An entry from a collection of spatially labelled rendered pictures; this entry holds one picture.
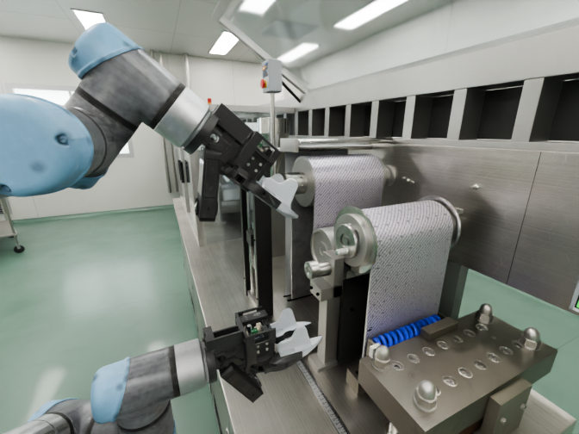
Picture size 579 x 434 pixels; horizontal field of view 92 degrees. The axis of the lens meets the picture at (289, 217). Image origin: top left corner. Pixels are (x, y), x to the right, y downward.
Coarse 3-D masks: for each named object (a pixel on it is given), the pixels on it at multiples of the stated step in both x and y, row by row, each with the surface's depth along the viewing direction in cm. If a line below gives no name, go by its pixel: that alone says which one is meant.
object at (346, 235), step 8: (344, 224) 60; (336, 232) 63; (344, 232) 60; (352, 232) 57; (336, 240) 63; (344, 240) 60; (352, 240) 57; (352, 248) 58; (344, 256) 61; (352, 256) 58
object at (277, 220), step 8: (264, 136) 116; (280, 136) 116; (288, 136) 120; (264, 144) 118; (280, 160) 123; (272, 168) 123; (272, 208) 126; (272, 216) 127; (280, 216) 128; (272, 224) 128; (280, 224) 129; (272, 232) 129; (280, 232) 131; (272, 240) 130; (280, 240) 132; (272, 248) 131; (280, 248) 133; (272, 256) 132
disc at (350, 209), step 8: (344, 208) 62; (352, 208) 59; (360, 216) 57; (368, 224) 55; (368, 232) 56; (376, 240) 54; (336, 248) 67; (376, 248) 54; (376, 256) 55; (368, 264) 57; (360, 272) 60
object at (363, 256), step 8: (344, 216) 61; (352, 216) 58; (336, 224) 64; (352, 224) 58; (360, 224) 56; (360, 232) 56; (360, 240) 57; (368, 240) 55; (360, 248) 57; (368, 248) 56; (360, 256) 57; (368, 256) 56; (352, 264) 60; (360, 264) 58
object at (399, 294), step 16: (432, 256) 64; (384, 272) 59; (400, 272) 61; (416, 272) 63; (432, 272) 66; (384, 288) 60; (400, 288) 62; (416, 288) 65; (432, 288) 68; (368, 304) 59; (384, 304) 62; (400, 304) 64; (416, 304) 67; (432, 304) 69; (368, 320) 61; (384, 320) 63; (400, 320) 66; (416, 320) 68; (368, 336) 62
